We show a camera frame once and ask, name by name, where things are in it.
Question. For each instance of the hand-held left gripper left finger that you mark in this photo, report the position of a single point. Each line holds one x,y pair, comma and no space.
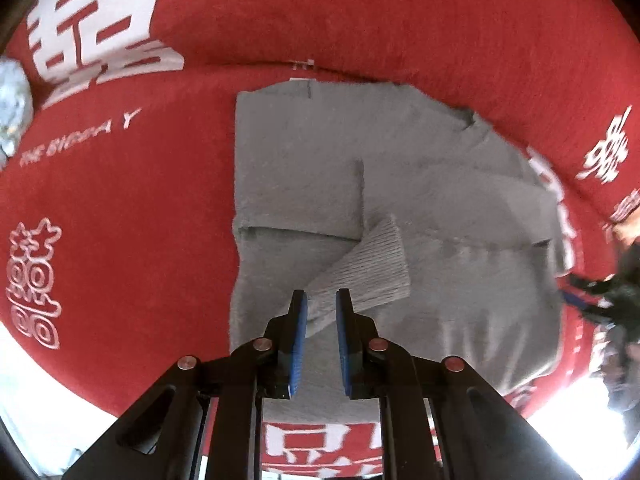
298,340

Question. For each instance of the pale floral cloth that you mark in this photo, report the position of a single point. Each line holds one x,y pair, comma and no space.
12,95

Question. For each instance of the person's right forearm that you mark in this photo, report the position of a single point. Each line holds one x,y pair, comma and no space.
625,385

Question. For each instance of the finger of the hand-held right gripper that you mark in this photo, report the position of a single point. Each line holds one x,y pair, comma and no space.
590,284
577,304

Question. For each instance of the red printed sofa cover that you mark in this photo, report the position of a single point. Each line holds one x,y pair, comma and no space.
150,210

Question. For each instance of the grey knit sweater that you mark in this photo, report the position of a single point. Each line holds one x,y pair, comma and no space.
300,160

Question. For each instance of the peach cloth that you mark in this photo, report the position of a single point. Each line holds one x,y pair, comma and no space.
627,232

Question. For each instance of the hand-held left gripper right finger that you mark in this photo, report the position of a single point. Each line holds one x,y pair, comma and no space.
344,340

